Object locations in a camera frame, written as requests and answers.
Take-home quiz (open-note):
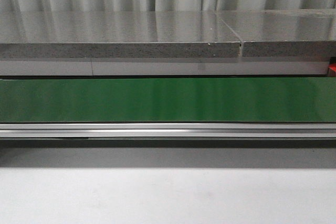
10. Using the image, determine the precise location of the grey speckled stone slab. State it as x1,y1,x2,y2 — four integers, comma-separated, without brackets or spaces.
1,11,240,59

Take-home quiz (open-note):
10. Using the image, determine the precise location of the red object at edge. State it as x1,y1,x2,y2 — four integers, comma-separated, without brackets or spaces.
328,63,336,77

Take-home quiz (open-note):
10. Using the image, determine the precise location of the aluminium conveyor side rail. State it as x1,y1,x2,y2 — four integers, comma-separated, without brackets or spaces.
1,122,335,140

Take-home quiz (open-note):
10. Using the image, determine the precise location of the white cabinet panel under slab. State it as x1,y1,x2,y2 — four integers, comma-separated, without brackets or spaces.
1,57,330,77

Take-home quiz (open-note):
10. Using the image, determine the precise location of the green conveyor belt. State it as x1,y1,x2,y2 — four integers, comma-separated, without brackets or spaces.
1,77,335,123

